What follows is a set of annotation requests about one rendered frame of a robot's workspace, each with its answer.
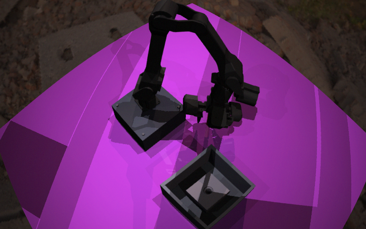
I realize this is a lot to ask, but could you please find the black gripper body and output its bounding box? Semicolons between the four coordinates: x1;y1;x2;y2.
183;87;242;122

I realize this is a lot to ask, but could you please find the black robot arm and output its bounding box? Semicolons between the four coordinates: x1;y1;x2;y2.
132;0;260;129

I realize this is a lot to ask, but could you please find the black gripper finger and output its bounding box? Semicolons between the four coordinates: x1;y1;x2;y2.
194;113;203;123

